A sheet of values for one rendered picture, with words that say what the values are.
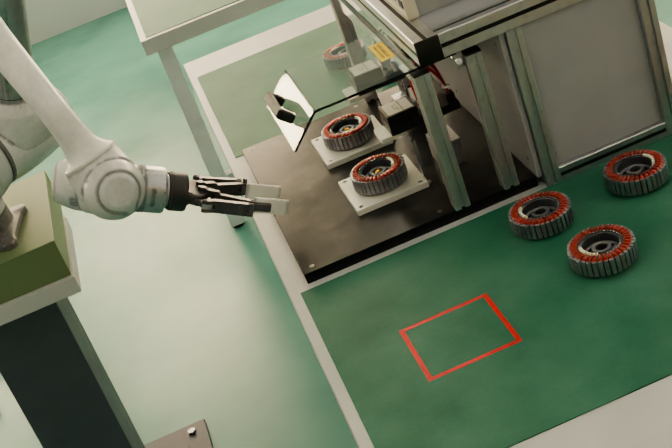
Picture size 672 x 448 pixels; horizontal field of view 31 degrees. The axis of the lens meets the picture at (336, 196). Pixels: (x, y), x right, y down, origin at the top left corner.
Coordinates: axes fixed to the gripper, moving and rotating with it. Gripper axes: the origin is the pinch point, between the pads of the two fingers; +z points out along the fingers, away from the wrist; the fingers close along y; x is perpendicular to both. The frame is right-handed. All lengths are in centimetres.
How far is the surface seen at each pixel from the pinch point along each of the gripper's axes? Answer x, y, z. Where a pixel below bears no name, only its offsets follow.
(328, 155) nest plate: 2.7, -20.8, 16.9
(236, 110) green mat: -6, -73, 8
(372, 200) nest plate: 3.9, 5.8, 18.9
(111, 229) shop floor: -98, -200, -2
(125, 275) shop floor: -98, -161, 0
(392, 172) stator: 9.6, 4.7, 22.1
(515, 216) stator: 14, 33, 35
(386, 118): 19.8, 2.9, 19.2
